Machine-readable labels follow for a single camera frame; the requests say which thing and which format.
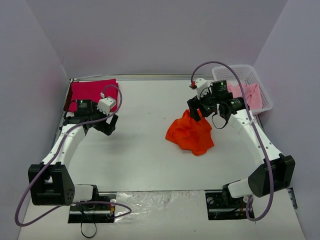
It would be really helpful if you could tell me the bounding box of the orange t-shirt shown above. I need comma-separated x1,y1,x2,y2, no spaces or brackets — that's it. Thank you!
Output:
165,109,215,156

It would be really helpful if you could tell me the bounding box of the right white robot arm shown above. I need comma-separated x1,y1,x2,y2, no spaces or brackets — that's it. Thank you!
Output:
187,78,296,207

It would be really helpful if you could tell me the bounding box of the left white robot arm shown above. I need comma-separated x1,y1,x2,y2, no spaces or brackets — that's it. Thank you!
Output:
28,97,118,209

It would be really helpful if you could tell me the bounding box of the folded magenta t-shirt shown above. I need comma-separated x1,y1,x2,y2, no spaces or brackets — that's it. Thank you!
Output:
64,78,119,113

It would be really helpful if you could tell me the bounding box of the pink t-shirt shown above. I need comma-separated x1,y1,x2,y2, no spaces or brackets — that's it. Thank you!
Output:
227,83,263,110

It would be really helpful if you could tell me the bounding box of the white plastic basket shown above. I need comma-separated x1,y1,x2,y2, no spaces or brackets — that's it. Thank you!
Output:
212,64,273,115

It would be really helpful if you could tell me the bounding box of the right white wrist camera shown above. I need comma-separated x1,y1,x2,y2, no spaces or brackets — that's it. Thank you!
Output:
189,77,210,100

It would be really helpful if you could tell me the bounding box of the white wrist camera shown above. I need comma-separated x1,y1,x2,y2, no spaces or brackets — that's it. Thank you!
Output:
189,77,210,100
96,97,116,115

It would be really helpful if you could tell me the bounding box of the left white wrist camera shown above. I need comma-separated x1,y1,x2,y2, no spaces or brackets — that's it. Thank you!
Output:
96,97,116,115

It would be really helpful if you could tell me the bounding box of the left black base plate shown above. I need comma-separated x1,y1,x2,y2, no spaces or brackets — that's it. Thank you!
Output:
67,204,115,224

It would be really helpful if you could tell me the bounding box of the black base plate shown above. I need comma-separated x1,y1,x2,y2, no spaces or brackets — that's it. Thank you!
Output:
205,190,247,221
67,204,115,224

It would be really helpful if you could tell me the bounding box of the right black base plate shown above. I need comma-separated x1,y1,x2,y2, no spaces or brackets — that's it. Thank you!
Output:
205,190,247,221

